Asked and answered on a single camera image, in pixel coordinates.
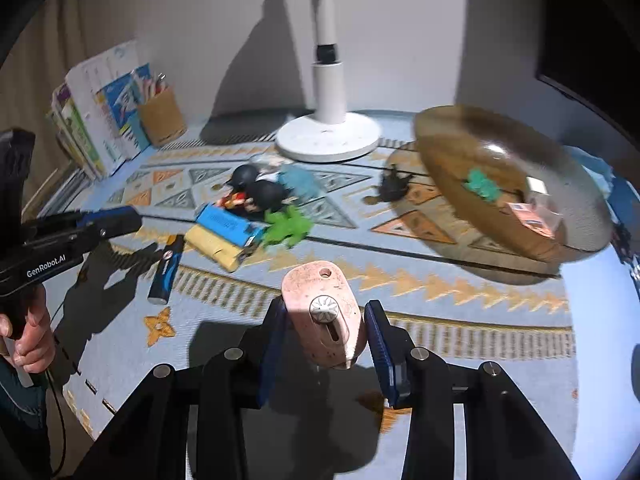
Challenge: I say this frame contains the pink mouse-shaped object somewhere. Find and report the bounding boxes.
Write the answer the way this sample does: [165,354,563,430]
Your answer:
[281,260,367,370]

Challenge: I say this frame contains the pens in holder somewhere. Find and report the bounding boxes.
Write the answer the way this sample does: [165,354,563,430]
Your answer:
[132,70,168,104]

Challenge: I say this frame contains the cardboard pen holder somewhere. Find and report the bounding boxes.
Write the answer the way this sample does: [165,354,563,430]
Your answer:
[138,89,186,148]

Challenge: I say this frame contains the black blue rectangular box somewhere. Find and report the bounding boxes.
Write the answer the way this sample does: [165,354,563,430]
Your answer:
[148,234,184,306]

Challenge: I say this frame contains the black spiky toy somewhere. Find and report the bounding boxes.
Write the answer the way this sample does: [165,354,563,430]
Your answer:
[378,165,413,203]

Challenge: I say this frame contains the white lamp stand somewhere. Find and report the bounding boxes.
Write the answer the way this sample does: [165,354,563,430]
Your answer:
[276,0,381,164]

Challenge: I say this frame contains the yellow rectangular box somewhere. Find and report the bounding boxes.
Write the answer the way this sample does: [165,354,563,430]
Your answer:
[184,224,254,273]

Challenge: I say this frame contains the black-haired red figurine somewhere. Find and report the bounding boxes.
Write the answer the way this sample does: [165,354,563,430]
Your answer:
[216,180,290,212]

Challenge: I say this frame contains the person's left hand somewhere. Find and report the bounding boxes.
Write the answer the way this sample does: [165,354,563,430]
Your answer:
[1,285,55,374]

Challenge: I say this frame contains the pink card pack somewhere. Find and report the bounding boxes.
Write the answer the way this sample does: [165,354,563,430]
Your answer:
[508,203,554,238]

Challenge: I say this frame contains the patterned blue table mat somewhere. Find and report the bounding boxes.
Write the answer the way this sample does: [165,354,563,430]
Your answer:
[49,106,612,479]

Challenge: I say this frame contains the dark green dinosaur toy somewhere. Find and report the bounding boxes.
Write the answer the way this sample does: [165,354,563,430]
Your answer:
[464,168,501,203]

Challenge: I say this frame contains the light green dinosaur toy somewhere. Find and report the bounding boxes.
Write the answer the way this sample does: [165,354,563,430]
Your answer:
[262,205,314,248]

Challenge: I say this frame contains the amber ribbed glass bowl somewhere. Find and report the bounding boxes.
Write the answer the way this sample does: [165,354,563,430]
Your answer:
[413,105,613,263]

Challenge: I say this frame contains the light blue dinosaur toy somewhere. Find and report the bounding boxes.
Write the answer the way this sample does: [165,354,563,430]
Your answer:
[278,165,322,203]

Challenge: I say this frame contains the stack of books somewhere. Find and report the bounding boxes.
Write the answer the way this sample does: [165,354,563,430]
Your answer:
[51,40,151,180]

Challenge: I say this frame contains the person's left forearm sleeve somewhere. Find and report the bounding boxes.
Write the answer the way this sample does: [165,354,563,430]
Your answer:
[0,358,52,479]

